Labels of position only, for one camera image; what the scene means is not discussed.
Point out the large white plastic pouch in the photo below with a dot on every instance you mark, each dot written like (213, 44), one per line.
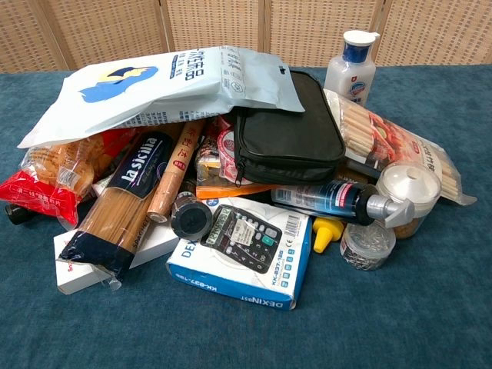
(153, 88)

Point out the red bag of biscuits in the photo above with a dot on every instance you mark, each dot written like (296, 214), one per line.
(54, 173)

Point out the orange flat box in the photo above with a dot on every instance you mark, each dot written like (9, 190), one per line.
(227, 191)

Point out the red white cup snack pack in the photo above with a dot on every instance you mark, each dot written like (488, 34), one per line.
(225, 153)

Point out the black zippered pouch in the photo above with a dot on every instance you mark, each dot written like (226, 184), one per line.
(292, 142)

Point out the black cylindrical bottle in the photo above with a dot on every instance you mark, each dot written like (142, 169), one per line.
(191, 221)

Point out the wooden rolling pin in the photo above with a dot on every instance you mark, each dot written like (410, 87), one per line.
(173, 173)

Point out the dark blue pump bottle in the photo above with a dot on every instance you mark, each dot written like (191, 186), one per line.
(326, 196)

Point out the blue white calculator box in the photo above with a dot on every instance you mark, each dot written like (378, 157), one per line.
(250, 269)

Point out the yellow nozzle cap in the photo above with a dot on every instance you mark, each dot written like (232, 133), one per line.
(326, 232)

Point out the dark brown box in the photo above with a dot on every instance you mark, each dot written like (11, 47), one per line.
(355, 173)

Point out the spaghetti pack with navy label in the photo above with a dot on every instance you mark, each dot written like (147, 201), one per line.
(115, 207)

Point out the clear jar of metal clips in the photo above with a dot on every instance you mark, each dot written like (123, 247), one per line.
(367, 246)

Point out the bamboo chopsticks pack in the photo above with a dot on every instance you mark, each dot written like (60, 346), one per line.
(388, 142)

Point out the white bottle with blue collar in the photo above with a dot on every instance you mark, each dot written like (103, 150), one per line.
(350, 77)

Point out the blue table cloth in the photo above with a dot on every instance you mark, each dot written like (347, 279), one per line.
(246, 338)

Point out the woven wooden folding screen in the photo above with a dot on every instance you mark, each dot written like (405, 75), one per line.
(215, 30)

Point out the clear jar with white lid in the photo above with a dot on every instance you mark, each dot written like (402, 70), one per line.
(409, 184)

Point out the white flat box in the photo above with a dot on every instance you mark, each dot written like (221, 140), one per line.
(77, 274)

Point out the small black cap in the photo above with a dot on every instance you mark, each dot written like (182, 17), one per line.
(16, 214)

